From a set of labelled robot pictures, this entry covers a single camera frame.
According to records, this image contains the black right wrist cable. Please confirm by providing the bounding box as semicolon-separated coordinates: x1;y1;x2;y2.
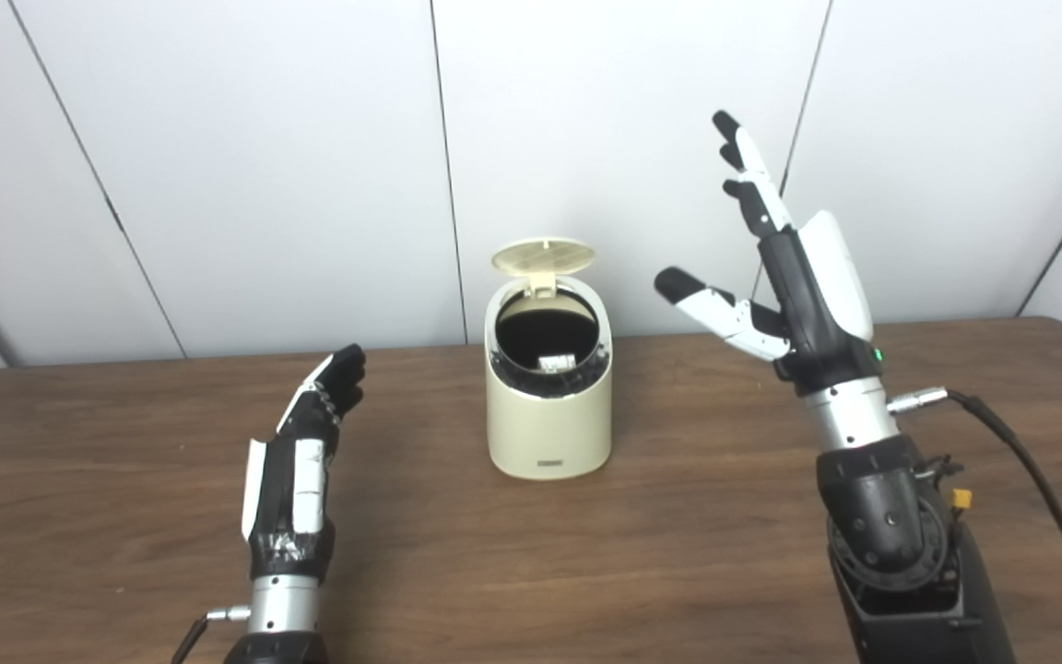
888;387;1062;664

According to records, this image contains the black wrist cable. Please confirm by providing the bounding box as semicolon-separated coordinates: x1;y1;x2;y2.
170;604;253;664
888;387;1062;664

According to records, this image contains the black bin liner bag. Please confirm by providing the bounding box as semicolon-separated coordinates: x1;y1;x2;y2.
491;290;608;398

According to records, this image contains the round cream bin lid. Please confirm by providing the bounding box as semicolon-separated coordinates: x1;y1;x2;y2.
491;238;597;299

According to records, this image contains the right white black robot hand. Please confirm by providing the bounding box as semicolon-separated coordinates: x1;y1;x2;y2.
654;111;885;397

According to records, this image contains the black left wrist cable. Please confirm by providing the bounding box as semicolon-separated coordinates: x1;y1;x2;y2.
170;604;253;664

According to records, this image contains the cream-colored desktop bin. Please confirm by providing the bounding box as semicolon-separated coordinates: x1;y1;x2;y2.
485;275;614;480

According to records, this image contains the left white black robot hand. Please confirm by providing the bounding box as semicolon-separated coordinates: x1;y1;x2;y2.
242;344;368;582

